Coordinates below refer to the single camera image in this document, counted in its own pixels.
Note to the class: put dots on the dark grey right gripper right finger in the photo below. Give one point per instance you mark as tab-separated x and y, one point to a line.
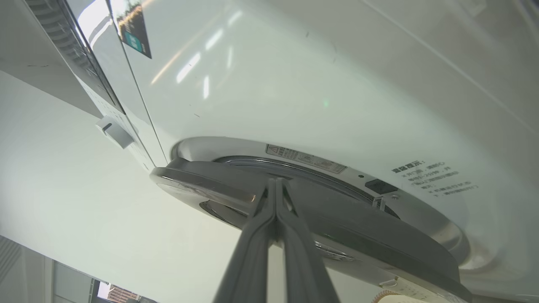
303	256

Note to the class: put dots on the cream perforated laundry basket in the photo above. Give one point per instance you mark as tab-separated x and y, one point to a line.
393	298

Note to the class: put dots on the grey warning label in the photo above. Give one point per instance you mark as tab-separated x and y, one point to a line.
305	159

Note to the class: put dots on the black door lock socket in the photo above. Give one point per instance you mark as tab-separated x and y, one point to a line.
381	186

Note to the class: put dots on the dark promotional sticker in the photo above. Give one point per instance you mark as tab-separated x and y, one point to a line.
135	31

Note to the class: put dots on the white protruding panel tab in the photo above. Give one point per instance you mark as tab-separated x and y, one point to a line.
114	132

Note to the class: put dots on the dark round washing machine door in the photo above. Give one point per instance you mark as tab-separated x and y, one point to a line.
362	227

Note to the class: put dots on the white front-load washing machine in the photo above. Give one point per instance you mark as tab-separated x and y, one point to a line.
320	84

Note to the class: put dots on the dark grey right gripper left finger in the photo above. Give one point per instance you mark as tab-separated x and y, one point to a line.
250	252

